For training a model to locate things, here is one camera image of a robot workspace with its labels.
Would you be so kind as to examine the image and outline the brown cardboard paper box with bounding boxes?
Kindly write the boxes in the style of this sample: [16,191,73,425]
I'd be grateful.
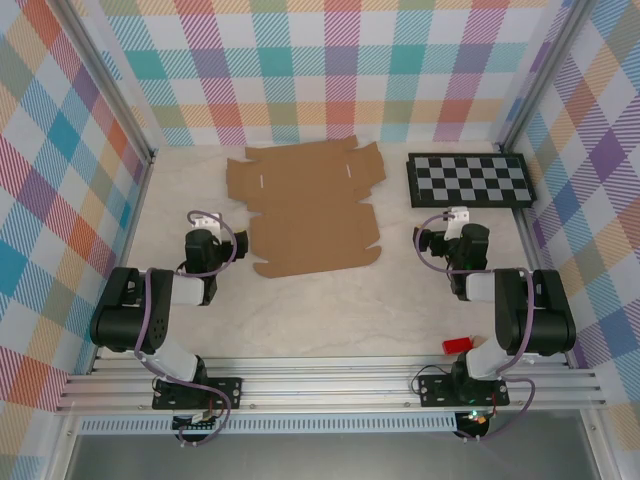
[225,141,387,279]

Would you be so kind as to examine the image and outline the black grey checkerboard panel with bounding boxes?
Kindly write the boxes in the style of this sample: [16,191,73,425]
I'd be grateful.
[404,152,536,210]

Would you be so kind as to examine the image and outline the red block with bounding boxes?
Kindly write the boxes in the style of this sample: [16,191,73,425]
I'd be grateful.
[442,337,475,356]

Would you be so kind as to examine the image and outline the small electronics board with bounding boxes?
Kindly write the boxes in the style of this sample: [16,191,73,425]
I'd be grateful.
[172,409,222,433]
[458,409,491,437]

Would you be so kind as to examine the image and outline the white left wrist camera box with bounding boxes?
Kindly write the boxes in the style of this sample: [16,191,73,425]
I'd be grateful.
[193,212,224,232]

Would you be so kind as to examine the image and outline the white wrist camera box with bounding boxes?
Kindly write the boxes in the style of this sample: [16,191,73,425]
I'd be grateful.
[193,212,224,232]
[445,206,472,242]

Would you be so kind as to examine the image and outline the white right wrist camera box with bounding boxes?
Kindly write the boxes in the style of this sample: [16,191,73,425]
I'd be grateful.
[445,206,472,242]

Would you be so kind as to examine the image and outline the aluminium side rail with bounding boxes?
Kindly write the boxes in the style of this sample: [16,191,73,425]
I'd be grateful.
[499,142,576,369]
[87,149,157,375]

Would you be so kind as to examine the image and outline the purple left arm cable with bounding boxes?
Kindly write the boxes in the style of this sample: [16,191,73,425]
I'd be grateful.
[133,209,237,447]

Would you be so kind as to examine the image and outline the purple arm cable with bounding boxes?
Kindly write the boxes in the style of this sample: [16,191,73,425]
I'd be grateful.
[133,209,237,447]
[414,212,537,444]

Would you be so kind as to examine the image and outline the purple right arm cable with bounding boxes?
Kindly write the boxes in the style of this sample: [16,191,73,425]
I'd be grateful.
[414,212,537,444]

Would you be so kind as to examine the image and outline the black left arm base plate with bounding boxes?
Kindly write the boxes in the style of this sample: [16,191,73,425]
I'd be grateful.
[152,375,244,411]

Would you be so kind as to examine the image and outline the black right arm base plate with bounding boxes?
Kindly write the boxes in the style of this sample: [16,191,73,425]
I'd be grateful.
[417,373,510,409]

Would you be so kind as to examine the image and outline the aluminium front rail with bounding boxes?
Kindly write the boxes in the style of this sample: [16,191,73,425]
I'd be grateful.
[54,353,609,416]

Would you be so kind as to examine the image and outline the aluminium frame post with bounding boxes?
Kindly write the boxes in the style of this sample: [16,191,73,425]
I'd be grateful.
[49,0,159,166]
[493,0,595,154]

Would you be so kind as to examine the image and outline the slotted grey cable duct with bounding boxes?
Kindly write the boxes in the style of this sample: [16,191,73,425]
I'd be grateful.
[79,417,459,435]

